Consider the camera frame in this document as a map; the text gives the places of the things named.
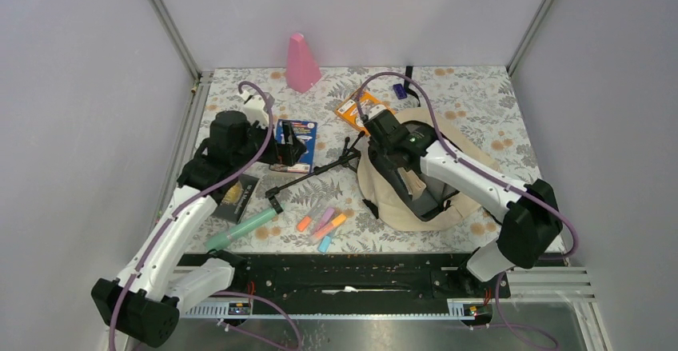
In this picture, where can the black folding tripod stand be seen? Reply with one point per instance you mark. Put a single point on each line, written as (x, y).
(349, 158)

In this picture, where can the purple eraser block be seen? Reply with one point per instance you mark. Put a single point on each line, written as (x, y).
(400, 91)

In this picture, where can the pink highlighter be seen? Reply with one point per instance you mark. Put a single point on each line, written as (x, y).
(325, 218)

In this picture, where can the mint green tube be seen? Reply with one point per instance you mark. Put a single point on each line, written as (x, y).
(223, 240)

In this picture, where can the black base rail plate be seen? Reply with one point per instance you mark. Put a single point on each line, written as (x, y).
(352, 286)

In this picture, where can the cream canvas backpack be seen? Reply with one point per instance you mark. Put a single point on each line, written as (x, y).
(435, 208)

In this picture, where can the floral patterned table mat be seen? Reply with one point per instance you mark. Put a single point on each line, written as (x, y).
(479, 101)

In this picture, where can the light blue highlighter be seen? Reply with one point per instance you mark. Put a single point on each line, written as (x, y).
(325, 243)

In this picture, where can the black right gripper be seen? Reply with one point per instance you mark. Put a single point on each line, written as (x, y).
(389, 166)

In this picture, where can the black notebook gold emblem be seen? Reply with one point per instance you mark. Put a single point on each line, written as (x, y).
(234, 203)

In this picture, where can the orange yellow highlighter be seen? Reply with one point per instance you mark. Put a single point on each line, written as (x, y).
(328, 228)

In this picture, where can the orange activity book box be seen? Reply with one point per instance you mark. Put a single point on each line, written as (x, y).
(348, 112)

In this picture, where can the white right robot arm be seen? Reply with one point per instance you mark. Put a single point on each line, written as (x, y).
(417, 174)

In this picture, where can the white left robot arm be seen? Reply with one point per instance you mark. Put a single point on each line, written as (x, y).
(141, 301)

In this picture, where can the pink cone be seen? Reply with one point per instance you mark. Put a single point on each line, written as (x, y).
(302, 71)

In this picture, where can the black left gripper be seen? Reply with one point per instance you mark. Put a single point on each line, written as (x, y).
(287, 153)

